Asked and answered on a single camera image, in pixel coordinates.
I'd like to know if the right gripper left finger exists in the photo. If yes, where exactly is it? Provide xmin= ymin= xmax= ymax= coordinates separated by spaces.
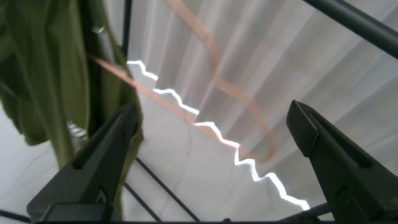
xmin=26 ymin=104 xmax=139 ymax=223

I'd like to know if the black clothes rack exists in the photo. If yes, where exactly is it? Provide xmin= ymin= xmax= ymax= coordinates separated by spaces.
xmin=123 ymin=0 xmax=398 ymax=222

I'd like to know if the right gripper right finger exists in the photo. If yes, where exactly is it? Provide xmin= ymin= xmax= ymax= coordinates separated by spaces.
xmin=285 ymin=99 xmax=398 ymax=223

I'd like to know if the pink clothes hanger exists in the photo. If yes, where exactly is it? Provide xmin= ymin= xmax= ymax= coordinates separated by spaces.
xmin=88 ymin=0 xmax=277 ymax=164

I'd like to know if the green shirt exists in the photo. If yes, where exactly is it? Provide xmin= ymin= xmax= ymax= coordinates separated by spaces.
xmin=0 ymin=0 xmax=144 ymax=218

